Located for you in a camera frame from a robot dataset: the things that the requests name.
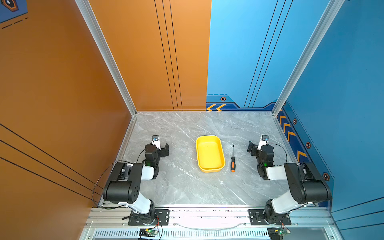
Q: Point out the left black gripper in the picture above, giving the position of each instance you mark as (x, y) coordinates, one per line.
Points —
(162, 150)

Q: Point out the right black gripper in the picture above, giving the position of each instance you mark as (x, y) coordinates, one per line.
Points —
(254, 148)

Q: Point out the orange black screwdriver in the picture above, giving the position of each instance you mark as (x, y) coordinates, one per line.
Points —
(233, 160)

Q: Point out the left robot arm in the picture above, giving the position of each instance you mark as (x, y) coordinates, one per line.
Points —
(124, 184)

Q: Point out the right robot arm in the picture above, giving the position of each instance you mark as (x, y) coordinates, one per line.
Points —
(306, 185)

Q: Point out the yellow plastic bin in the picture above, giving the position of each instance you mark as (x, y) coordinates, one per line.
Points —
(210, 154)

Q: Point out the left green circuit board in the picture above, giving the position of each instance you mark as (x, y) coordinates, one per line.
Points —
(148, 233)

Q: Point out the green circuit board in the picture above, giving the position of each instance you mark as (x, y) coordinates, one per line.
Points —
(276, 234)
(148, 233)

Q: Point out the right green circuit board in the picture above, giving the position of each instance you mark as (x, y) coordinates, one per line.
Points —
(276, 234)

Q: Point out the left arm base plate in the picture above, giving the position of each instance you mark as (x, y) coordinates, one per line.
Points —
(150, 219)

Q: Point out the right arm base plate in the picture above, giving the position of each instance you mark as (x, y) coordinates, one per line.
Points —
(259, 217)

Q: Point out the aluminium front rail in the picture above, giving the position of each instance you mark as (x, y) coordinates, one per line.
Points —
(210, 223)

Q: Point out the right aluminium corner post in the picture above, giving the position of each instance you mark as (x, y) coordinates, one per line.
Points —
(328, 16)

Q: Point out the aluminium corner post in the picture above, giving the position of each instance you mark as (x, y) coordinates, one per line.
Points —
(328, 16)
(101, 42)

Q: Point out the left aluminium corner post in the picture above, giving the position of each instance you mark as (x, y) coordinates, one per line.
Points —
(101, 42)

